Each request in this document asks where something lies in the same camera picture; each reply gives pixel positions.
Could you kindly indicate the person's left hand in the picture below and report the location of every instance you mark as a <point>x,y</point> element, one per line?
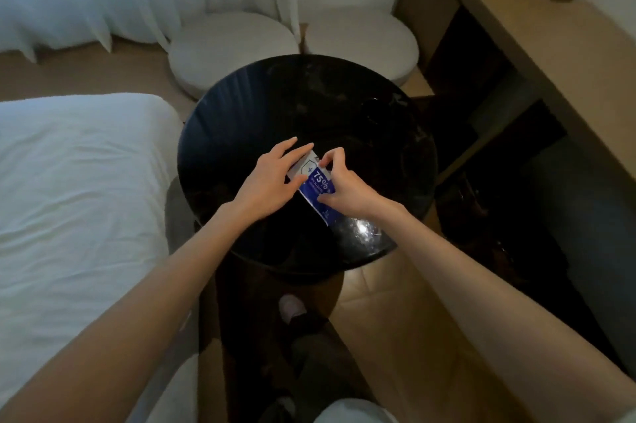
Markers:
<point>268,189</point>

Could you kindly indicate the person's right hand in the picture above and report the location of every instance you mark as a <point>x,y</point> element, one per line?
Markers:
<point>355,196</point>

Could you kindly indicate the white blue wipes packet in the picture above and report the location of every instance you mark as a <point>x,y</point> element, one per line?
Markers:
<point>315,186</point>

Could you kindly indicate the person's left forearm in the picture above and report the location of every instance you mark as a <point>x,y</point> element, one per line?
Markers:
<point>124,328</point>

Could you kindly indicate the person's right forearm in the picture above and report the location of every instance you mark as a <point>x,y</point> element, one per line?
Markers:
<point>497,318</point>

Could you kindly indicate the black round table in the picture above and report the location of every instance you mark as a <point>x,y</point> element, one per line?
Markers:
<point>273,99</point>

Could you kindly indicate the black glossy ashtray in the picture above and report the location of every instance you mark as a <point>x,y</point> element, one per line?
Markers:
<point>372,103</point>

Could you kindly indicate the white right sneaker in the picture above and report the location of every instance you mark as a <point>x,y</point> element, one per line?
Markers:
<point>292,308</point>

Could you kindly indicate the white sneaker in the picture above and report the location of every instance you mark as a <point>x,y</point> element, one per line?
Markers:
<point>287,407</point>
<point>292,308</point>

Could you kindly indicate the round grey seat cushion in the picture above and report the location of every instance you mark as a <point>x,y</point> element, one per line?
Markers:
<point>362,40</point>
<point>228,45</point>

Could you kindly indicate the dark trousers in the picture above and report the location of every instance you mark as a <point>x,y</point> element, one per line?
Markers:
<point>328,363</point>

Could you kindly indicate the white bed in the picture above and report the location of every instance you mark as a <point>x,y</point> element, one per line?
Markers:
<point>74,189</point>

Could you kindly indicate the white shirt sleeve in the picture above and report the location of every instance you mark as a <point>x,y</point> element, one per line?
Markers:
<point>353,412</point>

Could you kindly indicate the white left sneaker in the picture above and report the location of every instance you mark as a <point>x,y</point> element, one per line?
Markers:
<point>287,407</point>

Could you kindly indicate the wooden built-in desk unit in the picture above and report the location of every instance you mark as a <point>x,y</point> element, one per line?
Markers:
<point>556,40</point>

